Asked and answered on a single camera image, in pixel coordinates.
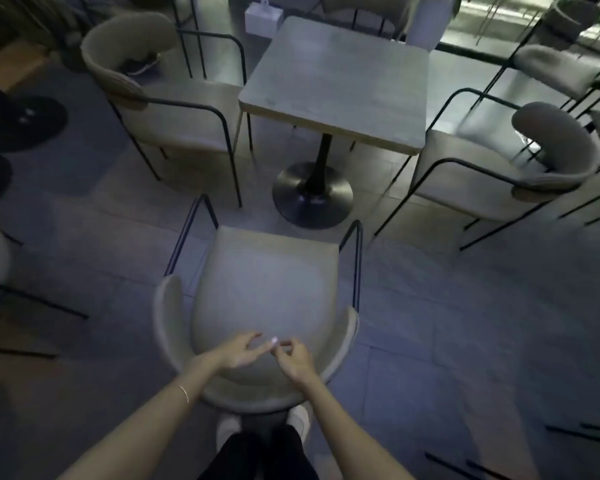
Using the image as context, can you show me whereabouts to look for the large glass window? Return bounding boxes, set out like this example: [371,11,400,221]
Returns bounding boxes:
[455,0,600,51]

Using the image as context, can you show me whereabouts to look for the person's right hand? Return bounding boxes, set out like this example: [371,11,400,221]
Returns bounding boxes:
[273,337,323,388]

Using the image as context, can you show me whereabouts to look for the person's white shoe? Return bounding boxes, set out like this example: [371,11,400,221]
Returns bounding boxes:
[285,405,312,445]
[215,414,243,453]

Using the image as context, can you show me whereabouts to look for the person's black trousers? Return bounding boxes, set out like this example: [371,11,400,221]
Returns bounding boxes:
[197,428,321,480]

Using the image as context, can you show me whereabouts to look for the white plant pot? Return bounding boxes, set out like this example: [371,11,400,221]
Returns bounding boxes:
[405,0,460,49]

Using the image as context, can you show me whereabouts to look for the grey wooden table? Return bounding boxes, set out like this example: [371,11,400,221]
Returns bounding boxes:
[237,15,429,231]

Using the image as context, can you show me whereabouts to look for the person's right forearm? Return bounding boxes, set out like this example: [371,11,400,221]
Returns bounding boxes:
[299,369,416,480]

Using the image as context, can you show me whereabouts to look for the brown wooden counter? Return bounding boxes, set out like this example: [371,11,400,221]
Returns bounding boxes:
[0,42,49,113]

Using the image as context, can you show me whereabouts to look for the person's left forearm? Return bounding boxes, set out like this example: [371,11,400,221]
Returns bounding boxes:
[57,350,216,480]

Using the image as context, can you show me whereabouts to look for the person's white right shoe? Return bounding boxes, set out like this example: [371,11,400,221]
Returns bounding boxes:
[285,405,312,445]

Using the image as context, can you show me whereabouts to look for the person's left hand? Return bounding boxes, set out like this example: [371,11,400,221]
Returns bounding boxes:
[205,332,280,371]

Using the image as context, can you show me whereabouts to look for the white box with handle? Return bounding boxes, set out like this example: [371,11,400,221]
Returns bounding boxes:
[243,0,285,35]

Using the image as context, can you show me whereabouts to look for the person's white left shoe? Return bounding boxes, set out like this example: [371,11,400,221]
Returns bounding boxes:
[215,414,243,453]

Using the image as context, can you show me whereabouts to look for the grey round plant pot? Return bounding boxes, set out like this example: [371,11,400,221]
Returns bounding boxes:
[549,0,600,39]

